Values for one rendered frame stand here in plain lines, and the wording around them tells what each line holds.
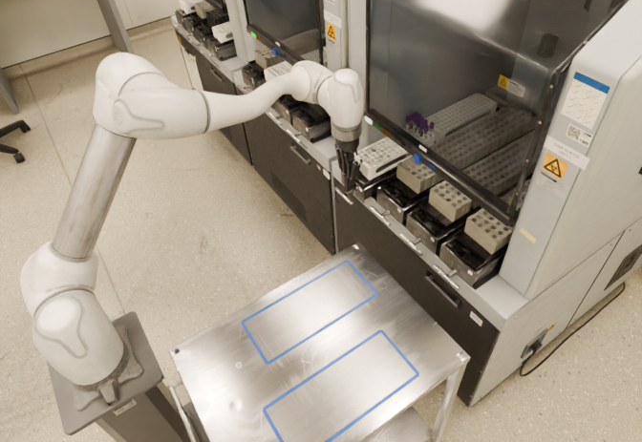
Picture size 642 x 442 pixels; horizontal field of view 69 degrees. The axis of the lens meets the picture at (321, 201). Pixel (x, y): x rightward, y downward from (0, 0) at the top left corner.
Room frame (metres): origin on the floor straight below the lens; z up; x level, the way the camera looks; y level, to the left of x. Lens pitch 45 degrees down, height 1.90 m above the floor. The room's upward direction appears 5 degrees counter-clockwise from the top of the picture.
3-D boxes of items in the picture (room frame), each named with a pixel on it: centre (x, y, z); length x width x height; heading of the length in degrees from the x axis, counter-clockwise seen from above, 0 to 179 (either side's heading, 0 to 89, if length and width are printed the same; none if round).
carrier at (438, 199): (0.98, -0.38, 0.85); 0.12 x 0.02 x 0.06; 29
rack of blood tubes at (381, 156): (1.27, -0.27, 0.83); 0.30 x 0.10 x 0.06; 120
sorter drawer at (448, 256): (0.96, -0.65, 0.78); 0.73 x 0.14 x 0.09; 120
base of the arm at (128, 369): (0.61, 0.63, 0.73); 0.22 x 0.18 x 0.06; 30
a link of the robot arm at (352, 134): (1.17, -0.10, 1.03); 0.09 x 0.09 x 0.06
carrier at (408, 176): (1.11, -0.30, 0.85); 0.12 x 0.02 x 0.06; 31
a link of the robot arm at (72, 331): (0.63, 0.65, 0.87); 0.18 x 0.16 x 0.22; 34
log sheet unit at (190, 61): (2.71, 0.74, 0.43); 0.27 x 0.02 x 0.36; 30
